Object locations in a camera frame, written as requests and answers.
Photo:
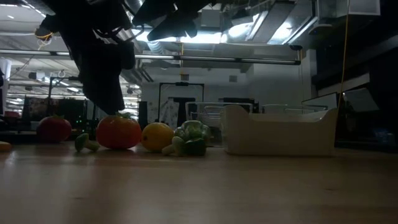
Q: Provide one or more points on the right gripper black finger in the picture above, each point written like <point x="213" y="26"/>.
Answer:
<point x="152" y="12"/>
<point x="171" y="31"/>

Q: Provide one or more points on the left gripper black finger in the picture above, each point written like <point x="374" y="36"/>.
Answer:
<point x="102" y="93"/>

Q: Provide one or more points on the orange-red tomato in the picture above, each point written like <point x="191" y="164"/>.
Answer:
<point x="118" y="133"/>

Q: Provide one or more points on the green cap toy mushroom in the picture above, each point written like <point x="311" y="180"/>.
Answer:
<point x="168" y="150"/>
<point x="81" y="142"/>

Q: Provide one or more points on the red toy tomato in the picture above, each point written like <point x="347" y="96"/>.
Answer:
<point x="54" y="130"/>

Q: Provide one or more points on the yellow toy lemon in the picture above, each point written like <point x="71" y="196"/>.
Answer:
<point x="157" y="137"/>

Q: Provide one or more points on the small green toy pepper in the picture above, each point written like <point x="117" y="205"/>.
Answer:
<point x="196" y="147"/>

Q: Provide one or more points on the orange object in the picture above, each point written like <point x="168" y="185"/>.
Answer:
<point x="4" y="147"/>

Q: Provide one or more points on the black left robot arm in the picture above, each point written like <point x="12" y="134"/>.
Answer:
<point x="62" y="12"/>

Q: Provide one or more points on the grey ceiling box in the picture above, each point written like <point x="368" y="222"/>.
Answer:
<point x="211" y="18"/>

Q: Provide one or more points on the long grey overhead bar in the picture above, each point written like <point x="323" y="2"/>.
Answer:
<point x="217" y="59"/>

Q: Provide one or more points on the clear plastic bin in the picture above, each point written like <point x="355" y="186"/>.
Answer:
<point x="205" y="115"/>
<point x="295" y="109"/>

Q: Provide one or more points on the large green toy bell pepper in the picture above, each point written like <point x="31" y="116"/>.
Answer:
<point x="192" y="130"/>

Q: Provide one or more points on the white plastic basket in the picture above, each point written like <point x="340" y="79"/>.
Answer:
<point x="280" y="137"/>

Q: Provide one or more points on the black metal frame rack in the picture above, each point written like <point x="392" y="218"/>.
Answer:
<point x="182" y="83"/>
<point x="49" y="93"/>

